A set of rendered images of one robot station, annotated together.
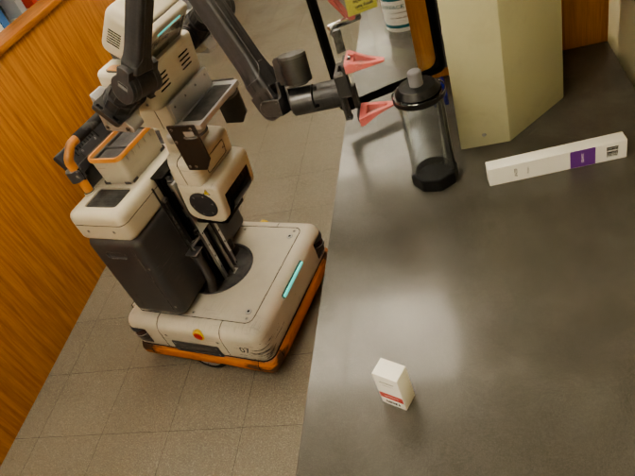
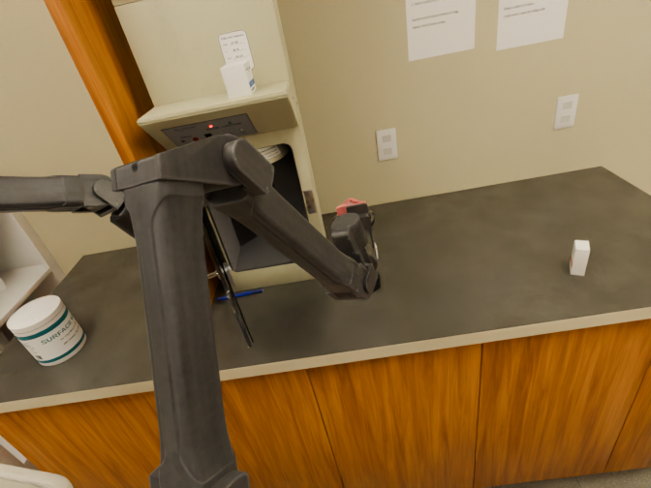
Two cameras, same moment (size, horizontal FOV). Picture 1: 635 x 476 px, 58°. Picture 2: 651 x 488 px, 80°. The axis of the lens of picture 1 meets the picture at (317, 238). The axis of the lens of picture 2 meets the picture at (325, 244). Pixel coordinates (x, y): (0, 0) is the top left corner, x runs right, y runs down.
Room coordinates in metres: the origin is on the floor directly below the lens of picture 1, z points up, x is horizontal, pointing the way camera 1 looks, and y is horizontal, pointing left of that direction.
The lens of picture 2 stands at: (1.35, 0.51, 1.67)
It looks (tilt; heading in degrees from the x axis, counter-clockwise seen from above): 33 degrees down; 253
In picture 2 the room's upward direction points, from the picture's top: 12 degrees counter-clockwise
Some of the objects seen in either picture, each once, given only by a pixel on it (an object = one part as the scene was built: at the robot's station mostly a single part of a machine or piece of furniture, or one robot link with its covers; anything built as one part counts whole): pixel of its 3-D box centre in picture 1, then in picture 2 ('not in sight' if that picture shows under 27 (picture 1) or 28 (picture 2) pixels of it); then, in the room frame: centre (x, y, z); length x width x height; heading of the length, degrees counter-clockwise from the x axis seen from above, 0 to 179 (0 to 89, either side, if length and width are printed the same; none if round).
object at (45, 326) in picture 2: not in sight; (48, 330); (1.87, -0.55, 1.02); 0.13 x 0.13 x 0.15
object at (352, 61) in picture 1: (362, 71); (353, 213); (1.05, -0.21, 1.23); 0.09 x 0.07 x 0.07; 69
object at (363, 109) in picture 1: (370, 101); not in sight; (1.05, -0.21, 1.16); 0.09 x 0.07 x 0.07; 69
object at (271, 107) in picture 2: not in sight; (223, 122); (1.25, -0.39, 1.46); 0.32 x 0.12 x 0.10; 159
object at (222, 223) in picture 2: not in sight; (263, 194); (1.18, -0.56, 1.19); 0.26 x 0.24 x 0.35; 159
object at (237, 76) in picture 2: not in sight; (238, 78); (1.19, -0.37, 1.54); 0.05 x 0.05 x 0.06; 65
